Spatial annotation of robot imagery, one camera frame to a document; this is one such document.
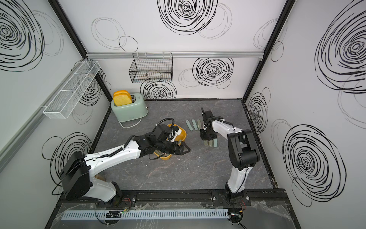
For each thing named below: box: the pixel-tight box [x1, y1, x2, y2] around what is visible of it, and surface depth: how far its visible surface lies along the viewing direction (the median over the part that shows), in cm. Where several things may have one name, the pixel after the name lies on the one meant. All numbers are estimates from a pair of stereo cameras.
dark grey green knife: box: [197, 118, 202, 131], surface depth 107 cm
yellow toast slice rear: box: [112, 90, 131, 98], surface depth 95 cm
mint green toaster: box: [111, 93, 149, 122], surface depth 101 cm
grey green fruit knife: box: [191, 119, 199, 131], surface depth 107 cm
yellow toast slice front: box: [113, 93, 133, 107], surface depth 96 cm
